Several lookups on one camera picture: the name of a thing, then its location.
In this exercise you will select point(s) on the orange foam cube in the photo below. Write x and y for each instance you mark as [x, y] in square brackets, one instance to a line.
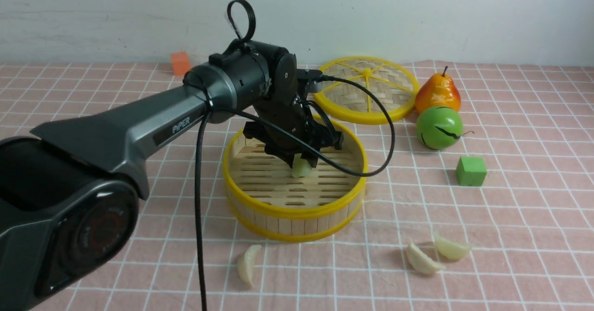
[180, 63]

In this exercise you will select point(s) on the bamboo steamer tray yellow rim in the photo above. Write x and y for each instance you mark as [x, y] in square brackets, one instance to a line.
[265, 198]

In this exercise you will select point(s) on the white dumpling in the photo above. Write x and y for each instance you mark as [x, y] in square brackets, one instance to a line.
[449, 249]
[245, 264]
[420, 261]

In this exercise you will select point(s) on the orange yellow toy pear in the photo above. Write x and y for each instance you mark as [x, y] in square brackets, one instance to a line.
[439, 90]

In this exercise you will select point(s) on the green toy apple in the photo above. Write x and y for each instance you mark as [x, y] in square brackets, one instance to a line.
[440, 127]

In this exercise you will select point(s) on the green foam cube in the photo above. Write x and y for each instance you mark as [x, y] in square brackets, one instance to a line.
[471, 171]

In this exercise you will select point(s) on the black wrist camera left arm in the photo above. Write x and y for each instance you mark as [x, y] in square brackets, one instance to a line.
[309, 81]

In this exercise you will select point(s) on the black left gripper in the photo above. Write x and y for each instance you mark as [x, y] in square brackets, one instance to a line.
[302, 118]

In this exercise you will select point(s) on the greenish dumpling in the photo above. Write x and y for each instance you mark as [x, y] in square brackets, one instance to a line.
[300, 168]

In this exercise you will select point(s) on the pink checked tablecloth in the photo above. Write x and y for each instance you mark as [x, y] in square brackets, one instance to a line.
[530, 224]

